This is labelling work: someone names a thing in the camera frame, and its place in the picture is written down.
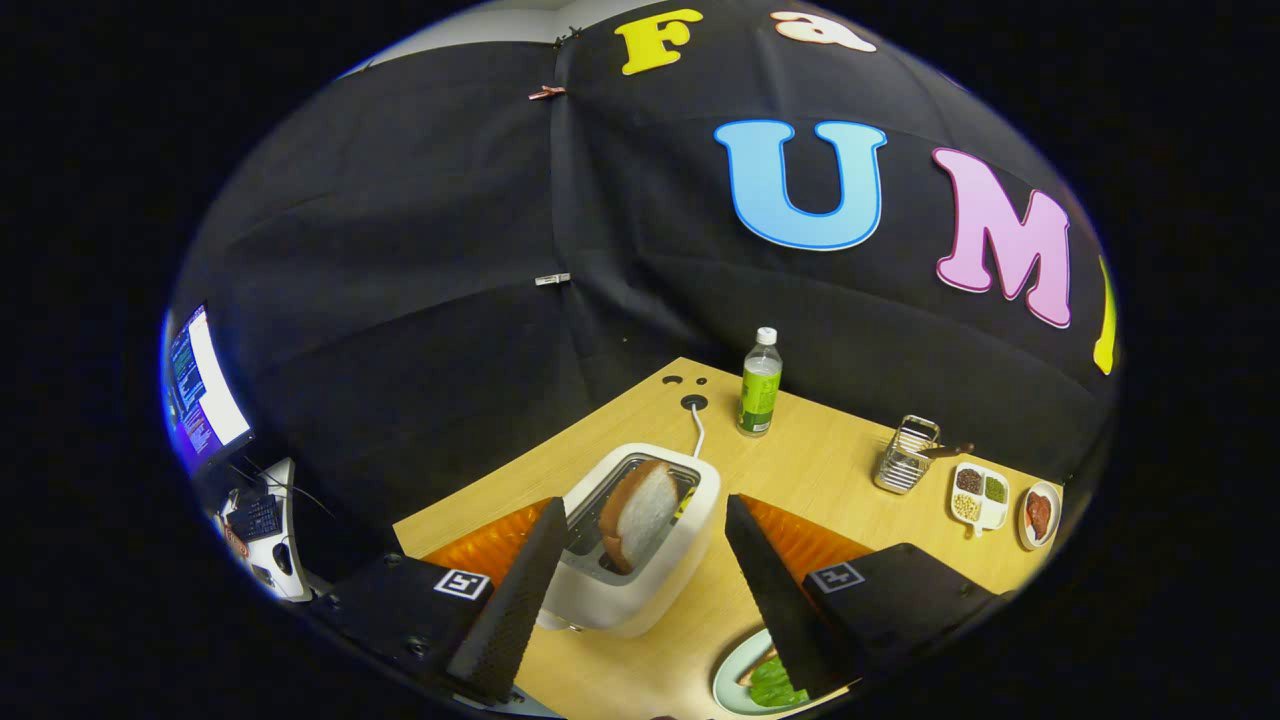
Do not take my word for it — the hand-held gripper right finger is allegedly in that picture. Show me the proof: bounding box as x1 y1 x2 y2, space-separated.
724 493 1001 701

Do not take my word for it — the white side desk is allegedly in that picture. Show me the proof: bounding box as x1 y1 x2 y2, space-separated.
215 458 311 601

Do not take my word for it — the computer monitor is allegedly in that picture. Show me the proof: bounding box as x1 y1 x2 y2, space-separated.
163 303 255 477

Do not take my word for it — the white oval plate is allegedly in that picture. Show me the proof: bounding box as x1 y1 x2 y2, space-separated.
1017 481 1063 552

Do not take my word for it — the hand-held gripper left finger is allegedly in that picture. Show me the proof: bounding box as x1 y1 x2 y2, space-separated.
310 496 571 706

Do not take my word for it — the white divided dish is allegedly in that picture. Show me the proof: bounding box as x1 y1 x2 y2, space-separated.
948 461 1011 538

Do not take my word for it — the white toaster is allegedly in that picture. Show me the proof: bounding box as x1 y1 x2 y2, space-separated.
535 443 722 639

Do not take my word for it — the toasted bread slice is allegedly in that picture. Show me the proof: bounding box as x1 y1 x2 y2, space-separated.
599 459 681 575

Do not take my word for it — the black backdrop cloth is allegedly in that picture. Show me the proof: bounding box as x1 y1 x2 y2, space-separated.
165 0 1121 581

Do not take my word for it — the metal wire utensil holder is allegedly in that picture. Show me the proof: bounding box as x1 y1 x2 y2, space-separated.
873 415 942 496

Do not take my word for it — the pale green round plate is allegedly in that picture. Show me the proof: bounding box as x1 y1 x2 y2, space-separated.
712 628 861 717

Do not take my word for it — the black keyboard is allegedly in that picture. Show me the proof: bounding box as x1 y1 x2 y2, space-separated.
228 494 285 544

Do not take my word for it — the green label drink bottle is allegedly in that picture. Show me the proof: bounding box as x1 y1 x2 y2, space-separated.
737 327 784 438

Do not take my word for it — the green lettuce leaf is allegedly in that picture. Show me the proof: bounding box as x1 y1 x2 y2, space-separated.
750 655 813 709

